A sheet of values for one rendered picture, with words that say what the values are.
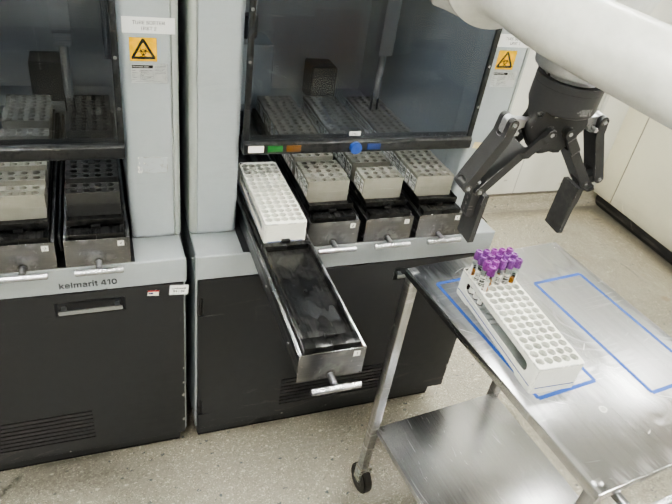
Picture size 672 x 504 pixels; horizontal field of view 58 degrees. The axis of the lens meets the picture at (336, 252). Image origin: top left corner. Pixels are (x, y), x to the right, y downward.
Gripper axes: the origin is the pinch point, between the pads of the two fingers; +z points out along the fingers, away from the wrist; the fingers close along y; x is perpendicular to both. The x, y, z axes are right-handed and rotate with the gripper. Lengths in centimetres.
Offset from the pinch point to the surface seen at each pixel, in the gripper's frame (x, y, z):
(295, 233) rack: 53, -10, 41
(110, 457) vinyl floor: 59, -57, 125
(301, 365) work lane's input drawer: 18, -19, 44
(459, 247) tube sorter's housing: 60, 41, 57
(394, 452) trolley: 25, 15, 96
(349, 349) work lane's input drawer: 18.2, -9.3, 42.1
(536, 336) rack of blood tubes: 8.3, 23.6, 34.8
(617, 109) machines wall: 180, 208, 78
